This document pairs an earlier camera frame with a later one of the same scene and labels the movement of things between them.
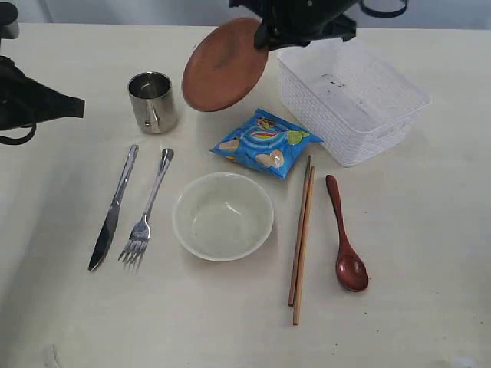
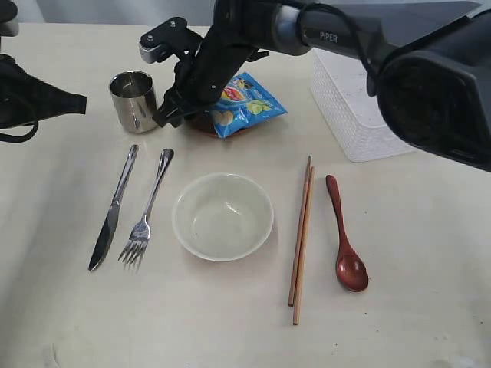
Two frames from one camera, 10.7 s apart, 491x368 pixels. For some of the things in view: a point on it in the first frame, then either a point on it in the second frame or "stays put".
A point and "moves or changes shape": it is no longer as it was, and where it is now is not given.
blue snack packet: [268, 142] to [242, 103]
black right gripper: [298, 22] to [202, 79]
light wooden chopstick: [304, 245] stays put
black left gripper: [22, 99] stays put
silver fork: [141, 232] stays put
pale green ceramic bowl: [223, 217] stays put
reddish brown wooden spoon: [351, 270] stays put
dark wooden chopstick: [298, 246] stays put
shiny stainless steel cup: [154, 102] moves or changes shape
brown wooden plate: [225, 66] moves or changes shape
